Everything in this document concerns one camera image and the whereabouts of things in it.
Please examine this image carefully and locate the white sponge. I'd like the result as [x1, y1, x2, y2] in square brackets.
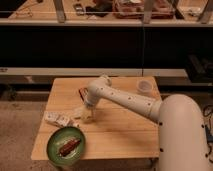
[74, 106, 93, 122]

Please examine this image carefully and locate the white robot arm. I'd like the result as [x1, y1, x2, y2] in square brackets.
[85, 75, 211, 171]

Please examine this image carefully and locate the green ceramic bowl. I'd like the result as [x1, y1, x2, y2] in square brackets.
[46, 127, 86, 168]

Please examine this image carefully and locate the brown chocolate bar in bowl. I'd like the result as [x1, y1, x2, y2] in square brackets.
[59, 139, 81, 157]

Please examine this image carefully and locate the dark red snack bar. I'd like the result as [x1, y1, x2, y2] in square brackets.
[78, 88, 88, 100]

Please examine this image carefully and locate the white crumpled wrapper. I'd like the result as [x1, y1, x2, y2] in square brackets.
[44, 112, 79, 128]

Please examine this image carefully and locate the white plastic cup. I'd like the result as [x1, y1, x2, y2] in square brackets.
[136, 80, 153, 96]

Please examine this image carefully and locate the black device on shelf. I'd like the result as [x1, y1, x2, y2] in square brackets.
[86, 4, 112, 17]

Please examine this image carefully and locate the red plastic container on shelf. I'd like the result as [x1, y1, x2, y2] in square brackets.
[113, 0, 175, 19]

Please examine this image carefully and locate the black cable on floor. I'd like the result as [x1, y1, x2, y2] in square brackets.
[201, 104, 213, 161]

